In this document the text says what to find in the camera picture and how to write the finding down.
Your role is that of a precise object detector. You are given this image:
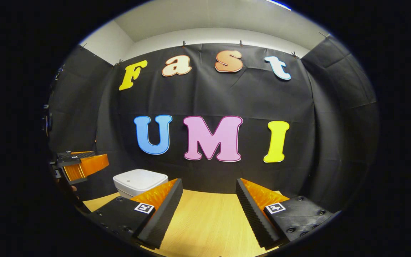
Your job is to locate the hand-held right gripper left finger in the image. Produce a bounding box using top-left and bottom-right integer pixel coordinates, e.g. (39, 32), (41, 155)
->
(88, 178), (183, 250)

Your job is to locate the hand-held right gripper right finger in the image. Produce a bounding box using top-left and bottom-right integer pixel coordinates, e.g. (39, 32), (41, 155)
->
(235, 178), (334, 250)

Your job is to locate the grey desktop garbage bin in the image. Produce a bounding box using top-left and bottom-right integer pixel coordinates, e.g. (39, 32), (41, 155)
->
(113, 169), (168, 199)

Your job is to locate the wooden desktop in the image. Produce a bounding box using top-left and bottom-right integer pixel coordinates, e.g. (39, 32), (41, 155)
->
(82, 189), (284, 257)

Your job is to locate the black backdrop cloth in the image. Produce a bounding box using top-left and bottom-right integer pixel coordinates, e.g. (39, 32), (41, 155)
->
(47, 36), (380, 215)

